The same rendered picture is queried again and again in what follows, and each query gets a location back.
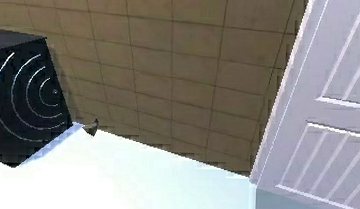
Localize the white panelled room door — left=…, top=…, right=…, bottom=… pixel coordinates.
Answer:
left=248, top=0, right=360, bottom=209

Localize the black box with white rings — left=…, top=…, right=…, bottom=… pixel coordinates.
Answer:
left=0, top=28, right=78, bottom=171

